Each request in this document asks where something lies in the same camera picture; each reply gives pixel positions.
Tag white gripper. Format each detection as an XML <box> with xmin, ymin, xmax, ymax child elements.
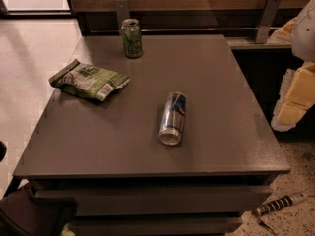
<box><xmin>271</xmin><ymin>0</ymin><xmax>315</xmax><ymax>132</ymax></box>

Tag silver blue redbull can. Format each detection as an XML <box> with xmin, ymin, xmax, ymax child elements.
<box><xmin>158</xmin><ymin>92</ymin><xmax>186</xmax><ymax>146</ymax></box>

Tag green soda can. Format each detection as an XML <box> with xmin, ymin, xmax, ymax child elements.
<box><xmin>121</xmin><ymin>19</ymin><xmax>143</xmax><ymax>58</ymax></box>

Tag grey drawer cabinet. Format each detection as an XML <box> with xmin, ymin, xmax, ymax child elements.
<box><xmin>14</xmin><ymin>35</ymin><xmax>290</xmax><ymax>236</ymax></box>

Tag green chip bag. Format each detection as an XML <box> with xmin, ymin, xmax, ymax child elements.
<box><xmin>49</xmin><ymin>59</ymin><xmax>130</xmax><ymax>101</ymax></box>

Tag dark chair seat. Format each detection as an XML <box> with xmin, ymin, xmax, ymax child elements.
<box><xmin>0</xmin><ymin>183</ymin><xmax>77</xmax><ymax>236</ymax></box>

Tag right metal wall bracket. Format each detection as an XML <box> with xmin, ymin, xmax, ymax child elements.
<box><xmin>254</xmin><ymin>0</ymin><xmax>282</xmax><ymax>44</ymax></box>

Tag metal wall bracket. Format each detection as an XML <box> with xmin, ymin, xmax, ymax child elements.
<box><xmin>254</xmin><ymin>0</ymin><xmax>282</xmax><ymax>44</ymax></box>
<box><xmin>114</xmin><ymin>0</ymin><xmax>130</xmax><ymax>30</ymax></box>

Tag left metal wall bracket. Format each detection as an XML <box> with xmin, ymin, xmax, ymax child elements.
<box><xmin>114</xmin><ymin>0</ymin><xmax>130</xmax><ymax>30</ymax></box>

